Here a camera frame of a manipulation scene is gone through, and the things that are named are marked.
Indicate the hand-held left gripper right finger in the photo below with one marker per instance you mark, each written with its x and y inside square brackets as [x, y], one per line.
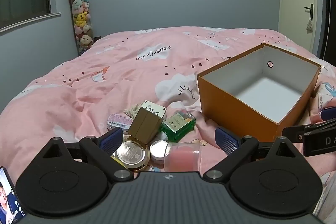
[226, 140]

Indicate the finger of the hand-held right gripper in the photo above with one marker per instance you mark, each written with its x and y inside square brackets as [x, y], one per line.
[328, 113]
[292, 135]

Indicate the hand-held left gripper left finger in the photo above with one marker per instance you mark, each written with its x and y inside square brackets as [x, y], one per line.
[113, 139]

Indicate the orange cardboard box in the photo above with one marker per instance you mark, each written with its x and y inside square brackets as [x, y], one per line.
[236, 113]

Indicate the brown cardboard carton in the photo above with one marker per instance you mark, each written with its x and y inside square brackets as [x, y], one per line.
[144, 125]

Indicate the clear cup with pink filling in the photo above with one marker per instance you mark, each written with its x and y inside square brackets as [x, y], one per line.
[183, 158]

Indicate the white carton with green print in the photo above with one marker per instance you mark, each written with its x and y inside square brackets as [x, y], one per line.
[155, 108]

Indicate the pink flat tin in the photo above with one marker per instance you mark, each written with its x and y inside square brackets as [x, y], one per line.
[118, 121]

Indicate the gold round compact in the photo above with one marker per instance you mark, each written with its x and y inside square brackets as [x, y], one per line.
[131, 154]

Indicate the beige cloth pouch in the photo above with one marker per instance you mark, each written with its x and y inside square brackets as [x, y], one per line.
[131, 109]

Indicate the small silver-lid jar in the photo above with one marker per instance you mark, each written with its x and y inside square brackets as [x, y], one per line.
[158, 150]

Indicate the green liquid bottle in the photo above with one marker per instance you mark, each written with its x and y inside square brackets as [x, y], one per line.
[178, 125]

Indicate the pink printed blanket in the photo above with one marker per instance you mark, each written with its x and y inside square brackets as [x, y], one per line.
[118, 77]

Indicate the small hanging pouch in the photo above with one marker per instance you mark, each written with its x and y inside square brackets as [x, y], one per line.
[309, 26]

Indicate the smartphone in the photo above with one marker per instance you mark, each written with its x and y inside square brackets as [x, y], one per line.
[9, 197]

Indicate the clear column of plush toys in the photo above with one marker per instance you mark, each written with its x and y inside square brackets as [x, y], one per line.
[82, 19]

